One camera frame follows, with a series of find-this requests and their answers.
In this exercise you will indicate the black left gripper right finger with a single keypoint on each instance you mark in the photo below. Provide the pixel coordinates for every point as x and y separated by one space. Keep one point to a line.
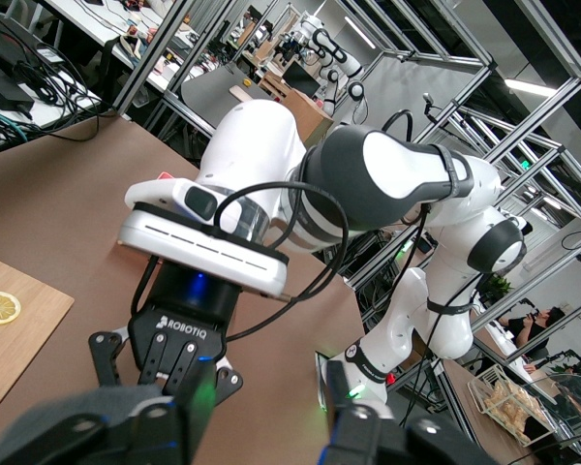
368 436

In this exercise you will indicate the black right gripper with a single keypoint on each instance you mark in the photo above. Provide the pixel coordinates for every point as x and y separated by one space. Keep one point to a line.
184 315

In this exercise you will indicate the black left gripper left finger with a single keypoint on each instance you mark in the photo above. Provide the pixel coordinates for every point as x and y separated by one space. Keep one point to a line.
150 436

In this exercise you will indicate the grey cloth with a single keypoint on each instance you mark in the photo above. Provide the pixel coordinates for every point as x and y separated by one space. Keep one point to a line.
68 404

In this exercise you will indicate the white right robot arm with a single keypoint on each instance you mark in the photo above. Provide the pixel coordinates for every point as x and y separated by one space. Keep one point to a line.
252 145

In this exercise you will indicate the white right wrist adapter plate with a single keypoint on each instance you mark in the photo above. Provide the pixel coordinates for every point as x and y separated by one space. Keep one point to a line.
184 251

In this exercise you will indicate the wooden cutting board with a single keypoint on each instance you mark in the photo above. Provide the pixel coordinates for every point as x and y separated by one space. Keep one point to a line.
24 349

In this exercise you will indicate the lemon slice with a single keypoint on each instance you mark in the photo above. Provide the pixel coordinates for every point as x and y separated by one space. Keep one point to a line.
0 307

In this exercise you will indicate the pink plastic bin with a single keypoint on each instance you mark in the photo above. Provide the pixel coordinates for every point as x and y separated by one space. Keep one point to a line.
164 176

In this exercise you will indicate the person in black shirt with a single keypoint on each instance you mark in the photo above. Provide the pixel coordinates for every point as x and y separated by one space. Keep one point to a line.
532 334

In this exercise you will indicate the brown table cover sheet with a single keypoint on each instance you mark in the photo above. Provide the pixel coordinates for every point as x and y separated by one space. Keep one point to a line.
53 203

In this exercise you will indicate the green potted plant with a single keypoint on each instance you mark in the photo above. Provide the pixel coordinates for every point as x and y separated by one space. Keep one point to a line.
496 288

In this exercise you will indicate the clear plastic dome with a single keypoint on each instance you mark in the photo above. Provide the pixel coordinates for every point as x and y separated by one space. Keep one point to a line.
576 416

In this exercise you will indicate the cardboard box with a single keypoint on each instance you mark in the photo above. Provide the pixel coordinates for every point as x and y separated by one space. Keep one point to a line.
305 111

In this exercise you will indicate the black monitor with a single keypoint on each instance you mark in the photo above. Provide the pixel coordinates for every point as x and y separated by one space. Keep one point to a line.
301 80

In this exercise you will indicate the black device on desk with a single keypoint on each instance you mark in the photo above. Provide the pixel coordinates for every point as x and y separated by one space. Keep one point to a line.
5 72

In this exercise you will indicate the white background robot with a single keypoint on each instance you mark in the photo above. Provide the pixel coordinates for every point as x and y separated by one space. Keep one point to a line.
341 55

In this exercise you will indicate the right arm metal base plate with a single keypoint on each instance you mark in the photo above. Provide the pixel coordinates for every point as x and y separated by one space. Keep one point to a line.
321 373

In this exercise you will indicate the small camera on frame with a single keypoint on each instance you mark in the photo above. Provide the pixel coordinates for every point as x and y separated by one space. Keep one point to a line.
431 104

